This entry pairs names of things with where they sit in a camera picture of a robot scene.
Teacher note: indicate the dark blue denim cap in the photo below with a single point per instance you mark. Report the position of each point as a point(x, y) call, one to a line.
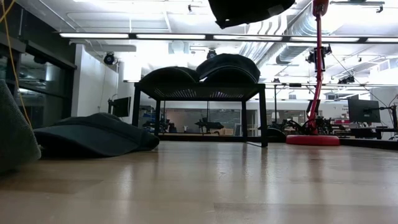
point(93, 133)

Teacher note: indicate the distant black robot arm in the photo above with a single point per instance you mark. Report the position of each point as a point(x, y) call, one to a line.
point(209, 125)

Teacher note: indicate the black perforated metal rack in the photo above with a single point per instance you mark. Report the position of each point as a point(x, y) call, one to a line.
point(202, 91)

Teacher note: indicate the brown cardboard box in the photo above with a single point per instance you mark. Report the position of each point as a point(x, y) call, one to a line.
point(225, 131)

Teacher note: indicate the round black ceiling lamp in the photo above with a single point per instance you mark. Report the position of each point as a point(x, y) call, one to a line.
point(211, 53)
point(109, 58)

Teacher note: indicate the black computer monitor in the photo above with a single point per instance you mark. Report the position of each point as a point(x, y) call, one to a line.
point(122, 106)
point(363, 110)

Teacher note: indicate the red lamp with white shade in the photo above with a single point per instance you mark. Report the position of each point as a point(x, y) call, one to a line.
point(312, 140)

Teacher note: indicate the long ceiling light bar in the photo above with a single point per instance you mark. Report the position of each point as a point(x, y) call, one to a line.
point(93, 35)
point(342, 85)

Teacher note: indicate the black ceiling spotlights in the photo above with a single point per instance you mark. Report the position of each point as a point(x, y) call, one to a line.
point(346, 80)

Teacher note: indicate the black framed glass partition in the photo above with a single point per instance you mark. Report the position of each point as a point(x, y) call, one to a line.
point(40, 74)

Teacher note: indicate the black ceiling track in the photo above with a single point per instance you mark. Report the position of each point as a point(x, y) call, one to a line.
point(357, 2)

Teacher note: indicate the silver ventilation duct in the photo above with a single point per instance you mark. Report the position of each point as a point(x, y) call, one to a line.
point(292, 53)

